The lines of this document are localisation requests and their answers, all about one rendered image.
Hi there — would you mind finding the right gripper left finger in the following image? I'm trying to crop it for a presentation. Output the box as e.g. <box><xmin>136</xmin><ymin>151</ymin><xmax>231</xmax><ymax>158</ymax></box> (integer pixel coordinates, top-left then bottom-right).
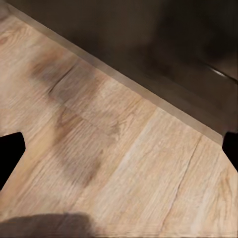
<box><xmin>0</xmin><ymin>132</ymin><xmax>26</xmax><ymax>191</ymax></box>

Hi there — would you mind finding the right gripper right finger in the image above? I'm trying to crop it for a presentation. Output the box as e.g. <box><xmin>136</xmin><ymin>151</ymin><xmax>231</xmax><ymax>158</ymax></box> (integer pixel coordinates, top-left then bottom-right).
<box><xmin>222</xmin><ymin>132</ymin><xmax>238</xmax><ymax>172</ymax></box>

